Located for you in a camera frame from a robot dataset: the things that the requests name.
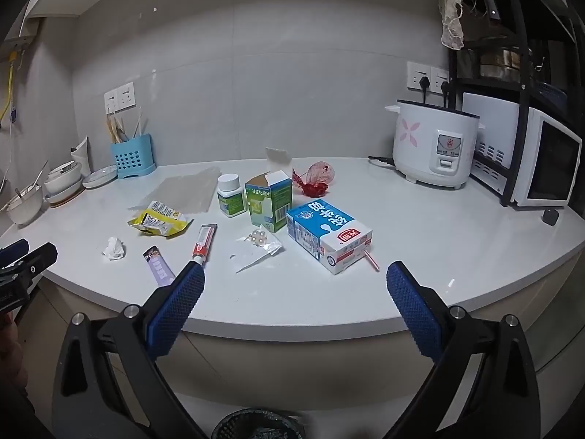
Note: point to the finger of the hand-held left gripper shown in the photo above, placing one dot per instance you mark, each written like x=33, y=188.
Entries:
x=39, y=258
x=13, y=250

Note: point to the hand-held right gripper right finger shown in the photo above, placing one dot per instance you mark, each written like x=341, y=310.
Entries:
x=413, y=311

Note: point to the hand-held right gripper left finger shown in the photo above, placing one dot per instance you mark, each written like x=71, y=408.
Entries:
x=176, y=311

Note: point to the yellow snack wrapper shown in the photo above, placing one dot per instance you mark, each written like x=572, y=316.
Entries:
x=160, y=224

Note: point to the clear bubble wrap sheet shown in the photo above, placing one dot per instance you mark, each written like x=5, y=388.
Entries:
x=183, y=190

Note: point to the white pill bottle green label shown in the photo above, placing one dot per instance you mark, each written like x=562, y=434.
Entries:
x=231, y=201

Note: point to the blue white milk carton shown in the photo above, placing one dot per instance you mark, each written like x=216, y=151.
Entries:
x=320, y=228

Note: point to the black mesh trash bin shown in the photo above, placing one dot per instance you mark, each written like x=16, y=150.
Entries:
x=237, y=427

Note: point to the green medicine box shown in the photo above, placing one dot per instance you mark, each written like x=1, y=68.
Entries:
x=269, y=206

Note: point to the white saucer wooden rim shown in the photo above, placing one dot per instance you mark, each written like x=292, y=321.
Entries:
x=64, y=199

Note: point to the pink striped straw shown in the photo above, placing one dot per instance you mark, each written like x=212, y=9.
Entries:
x=371, y=260

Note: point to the crumpled white tissue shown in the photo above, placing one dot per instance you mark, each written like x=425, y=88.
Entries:
x=114, y=249

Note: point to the white slanted vase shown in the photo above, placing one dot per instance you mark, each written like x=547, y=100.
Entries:
x=81, y=158

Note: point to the clear packet with beads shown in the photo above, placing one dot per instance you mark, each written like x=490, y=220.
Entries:
x=260, y=240

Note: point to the blue utensil holder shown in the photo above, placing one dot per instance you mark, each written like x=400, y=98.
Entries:
x=132, y=158

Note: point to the bundle of wooden chopsticks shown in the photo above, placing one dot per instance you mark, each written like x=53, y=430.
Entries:
x=114, y=130

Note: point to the red mesh net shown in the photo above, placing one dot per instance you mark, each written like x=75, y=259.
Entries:
x=320, y=176

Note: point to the white flowered rice cooker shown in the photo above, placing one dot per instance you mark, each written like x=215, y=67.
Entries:
x=425, y=146

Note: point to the white chopstick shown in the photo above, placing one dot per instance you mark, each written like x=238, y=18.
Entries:
x=138, y=123

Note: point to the white microwave oven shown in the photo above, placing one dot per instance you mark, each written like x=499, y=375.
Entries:
x=525, y=160

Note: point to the black plug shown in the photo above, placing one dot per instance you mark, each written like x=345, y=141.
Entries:
x=425, y=84
x=446, y=89

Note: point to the black metal rack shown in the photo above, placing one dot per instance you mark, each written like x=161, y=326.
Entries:
x=525, y=91

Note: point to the blue plastic basket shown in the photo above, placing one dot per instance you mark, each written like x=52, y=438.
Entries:
x=553, y=91

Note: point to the metal pot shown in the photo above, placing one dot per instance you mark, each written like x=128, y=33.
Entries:
x=498, y=59

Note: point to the white hanging mesh cloth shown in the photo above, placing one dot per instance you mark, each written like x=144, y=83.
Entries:
x=452, y=18

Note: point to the white wall socket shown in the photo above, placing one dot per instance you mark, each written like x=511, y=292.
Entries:
x=112, y=100
x=439, y=75
x=416, y=71
x=128, y=96

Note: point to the grey wall appliance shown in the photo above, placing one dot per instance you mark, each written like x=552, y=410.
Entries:
x=18, y=45

